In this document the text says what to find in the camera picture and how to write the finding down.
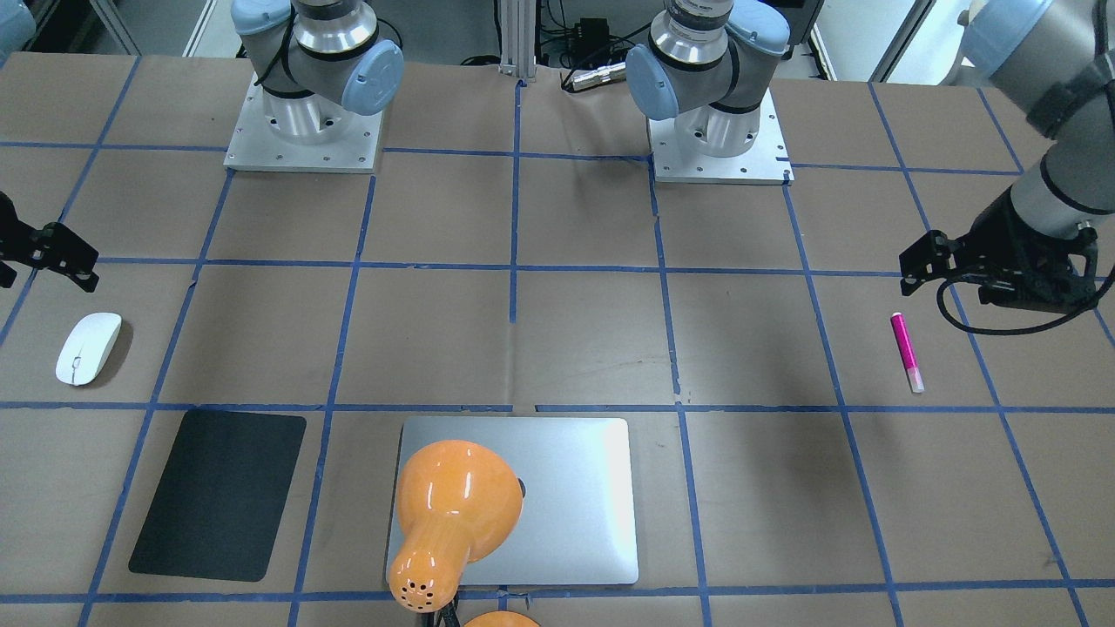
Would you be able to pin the pink highlighter pen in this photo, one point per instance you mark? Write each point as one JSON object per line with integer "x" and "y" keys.
{"x": 907, "y": 353}

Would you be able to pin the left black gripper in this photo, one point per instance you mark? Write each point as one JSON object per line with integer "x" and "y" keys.
{"x": 1003, "y": 244}

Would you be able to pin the black mousepad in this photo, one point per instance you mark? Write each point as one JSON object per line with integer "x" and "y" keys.
{"x": 218, "y": 506}

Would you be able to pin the silver metal connector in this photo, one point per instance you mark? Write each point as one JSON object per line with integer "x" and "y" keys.
{"x": 582, "y": 80}

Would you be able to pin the black power box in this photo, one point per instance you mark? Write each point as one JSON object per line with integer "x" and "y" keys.
{"x": 589, "y": 34}

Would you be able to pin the orange desk lamp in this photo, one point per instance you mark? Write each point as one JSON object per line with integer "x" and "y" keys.
{"x": 456, "y": 502}

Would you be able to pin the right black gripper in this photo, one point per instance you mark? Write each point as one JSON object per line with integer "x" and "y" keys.
{"x": 54, "y": 250}

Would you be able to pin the white computer mouse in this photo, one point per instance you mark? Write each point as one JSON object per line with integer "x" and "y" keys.
{"x": 87, "y": 348}

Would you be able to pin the silver laptop notebook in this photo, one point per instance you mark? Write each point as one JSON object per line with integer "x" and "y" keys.
{"x": 578, "y": 526}

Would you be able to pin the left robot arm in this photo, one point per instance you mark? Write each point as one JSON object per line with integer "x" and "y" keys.
{"x": 707, "y": 66}

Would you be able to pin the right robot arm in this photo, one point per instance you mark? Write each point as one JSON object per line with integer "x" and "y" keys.
{"x": 323, "y": 75}

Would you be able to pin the aluminium frame post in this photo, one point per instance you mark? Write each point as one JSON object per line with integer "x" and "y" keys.
{"x": 517, "y": 33}

